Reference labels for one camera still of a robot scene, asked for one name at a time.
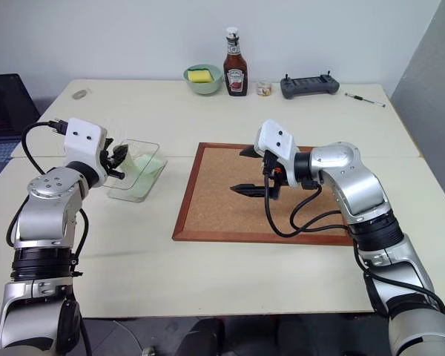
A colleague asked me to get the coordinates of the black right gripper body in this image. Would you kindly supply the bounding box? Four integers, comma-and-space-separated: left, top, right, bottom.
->
261, 150, 289, 200

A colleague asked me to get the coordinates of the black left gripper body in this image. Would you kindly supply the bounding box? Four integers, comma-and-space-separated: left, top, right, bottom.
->
99, 137, 119, 177

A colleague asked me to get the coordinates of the light green paper sheet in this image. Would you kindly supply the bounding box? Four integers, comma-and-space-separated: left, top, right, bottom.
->
139, 154, 168, 179
122, 146, 144, 179

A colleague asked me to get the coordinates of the light green note with writing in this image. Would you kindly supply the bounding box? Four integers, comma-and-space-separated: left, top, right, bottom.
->
120, 172, 160, 198

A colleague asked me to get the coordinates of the wood framed cork board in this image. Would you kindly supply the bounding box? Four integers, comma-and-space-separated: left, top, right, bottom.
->
172, 142, 355, 247

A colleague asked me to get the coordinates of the clear glass container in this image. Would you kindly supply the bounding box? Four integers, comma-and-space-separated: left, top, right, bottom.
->
106, 139, 168, 203

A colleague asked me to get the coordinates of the mint green bowl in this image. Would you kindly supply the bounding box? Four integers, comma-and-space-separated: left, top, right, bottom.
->
182, 64, 223, 96

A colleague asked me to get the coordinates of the grey handheld controller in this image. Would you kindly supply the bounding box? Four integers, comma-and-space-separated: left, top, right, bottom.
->
280, 70, 340, 100

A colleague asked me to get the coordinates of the ketchup bottle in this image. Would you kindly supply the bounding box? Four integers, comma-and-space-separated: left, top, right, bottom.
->
222, 26, 250, 98

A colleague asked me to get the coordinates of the yellow sponge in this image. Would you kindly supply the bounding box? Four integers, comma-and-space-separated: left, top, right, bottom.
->
187, 67, 214, 84

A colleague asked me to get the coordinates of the dark laptop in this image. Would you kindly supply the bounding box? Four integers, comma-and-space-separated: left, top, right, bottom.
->
0, 73, 42, 161

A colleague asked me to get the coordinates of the black and white pen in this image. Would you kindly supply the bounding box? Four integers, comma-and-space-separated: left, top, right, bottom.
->
343, 92, 386, 108

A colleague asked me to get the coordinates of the dark rounded shape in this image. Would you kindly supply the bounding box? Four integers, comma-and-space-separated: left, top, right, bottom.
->
177, 317, 225, 356

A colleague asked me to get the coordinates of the grey round base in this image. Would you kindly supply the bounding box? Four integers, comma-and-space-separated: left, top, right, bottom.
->
90, 318, 142, 356

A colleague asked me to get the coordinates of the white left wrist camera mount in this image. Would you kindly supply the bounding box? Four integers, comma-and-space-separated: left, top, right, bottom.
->
62, 117, 108, 175

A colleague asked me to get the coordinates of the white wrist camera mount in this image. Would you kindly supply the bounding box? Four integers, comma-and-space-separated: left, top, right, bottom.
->
62, 117, 108, 175
254, 119, 301, 188

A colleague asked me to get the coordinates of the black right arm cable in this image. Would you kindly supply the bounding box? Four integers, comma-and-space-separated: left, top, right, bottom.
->
261, 151, 352, 238

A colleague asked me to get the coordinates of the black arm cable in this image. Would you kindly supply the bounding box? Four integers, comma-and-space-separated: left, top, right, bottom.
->
21, 118, 68, 176
261, 151, 352, 238

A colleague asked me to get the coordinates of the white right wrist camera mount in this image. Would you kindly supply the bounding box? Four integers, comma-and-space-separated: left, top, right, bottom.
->
254, 119, 301, 188

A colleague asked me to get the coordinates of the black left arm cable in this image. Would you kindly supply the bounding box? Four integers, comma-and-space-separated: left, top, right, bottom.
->
21, 118, 68, 176

